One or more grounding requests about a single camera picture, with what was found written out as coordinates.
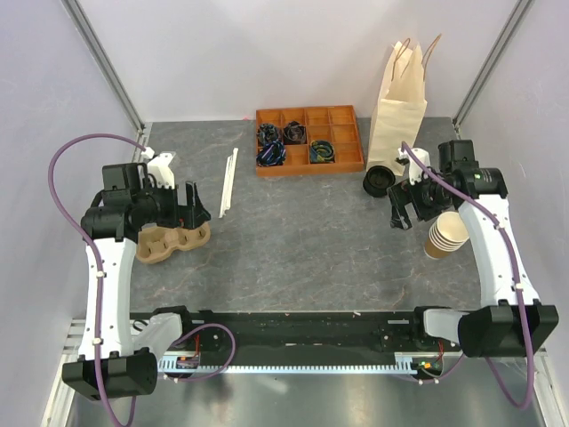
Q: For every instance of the blue striped coiled band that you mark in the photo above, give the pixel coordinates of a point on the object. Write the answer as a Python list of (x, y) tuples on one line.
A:
[(271, 154)]

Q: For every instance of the black lid stack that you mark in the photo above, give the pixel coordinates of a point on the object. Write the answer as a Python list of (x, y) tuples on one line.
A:
[(377, 180)]

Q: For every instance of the green yellow coiled band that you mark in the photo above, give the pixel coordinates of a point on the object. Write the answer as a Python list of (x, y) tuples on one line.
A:
[(321, 152)]

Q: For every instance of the brown pulp cup carrier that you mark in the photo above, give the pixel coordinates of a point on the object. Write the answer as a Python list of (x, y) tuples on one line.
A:
[(156, 244)]

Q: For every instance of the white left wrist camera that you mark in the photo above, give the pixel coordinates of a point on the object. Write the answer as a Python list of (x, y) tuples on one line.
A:
[(159, 167)]

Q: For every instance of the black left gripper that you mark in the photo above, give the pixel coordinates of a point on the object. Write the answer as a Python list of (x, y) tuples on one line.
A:
[(184, 216)]

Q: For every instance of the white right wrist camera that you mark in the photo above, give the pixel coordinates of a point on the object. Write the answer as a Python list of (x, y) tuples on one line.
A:
[(417, 160)]

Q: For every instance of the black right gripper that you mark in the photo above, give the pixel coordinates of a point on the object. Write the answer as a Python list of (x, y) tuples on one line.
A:
[(399, 196)]

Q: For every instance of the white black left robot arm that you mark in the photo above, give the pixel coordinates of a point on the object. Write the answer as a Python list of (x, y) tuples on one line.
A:
[(111, 362)]

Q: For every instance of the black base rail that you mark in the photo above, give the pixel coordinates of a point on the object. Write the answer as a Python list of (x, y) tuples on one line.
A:
[(307, 338)]

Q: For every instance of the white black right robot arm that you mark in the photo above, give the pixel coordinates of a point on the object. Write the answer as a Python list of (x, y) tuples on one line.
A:
[(511, 320)]

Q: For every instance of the white slotted cable duct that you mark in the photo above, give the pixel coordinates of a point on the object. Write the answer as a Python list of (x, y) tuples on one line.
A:
[(403, 365)]

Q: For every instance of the stack of paper cups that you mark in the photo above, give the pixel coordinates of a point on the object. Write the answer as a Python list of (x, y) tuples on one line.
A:
[(446, 235)]

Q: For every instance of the orange compartment tray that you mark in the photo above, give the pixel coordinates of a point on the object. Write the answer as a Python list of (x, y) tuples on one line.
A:
[(336, 124)]

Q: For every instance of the kraft paper bag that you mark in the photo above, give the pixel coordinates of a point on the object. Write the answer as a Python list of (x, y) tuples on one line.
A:
[(401, 104)]

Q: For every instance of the dark coiled band left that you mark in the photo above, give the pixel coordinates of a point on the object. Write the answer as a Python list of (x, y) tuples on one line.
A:
[(268, 133)]

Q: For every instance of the white straw pack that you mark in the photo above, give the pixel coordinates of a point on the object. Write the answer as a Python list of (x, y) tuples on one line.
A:
[(228, 183)]

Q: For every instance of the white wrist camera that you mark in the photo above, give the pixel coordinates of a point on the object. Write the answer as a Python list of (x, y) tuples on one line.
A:
[(159, 167), (417, 160)]

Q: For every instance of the brown black coiled band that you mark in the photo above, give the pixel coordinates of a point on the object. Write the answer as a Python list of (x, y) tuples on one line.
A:
[(294, 133)]

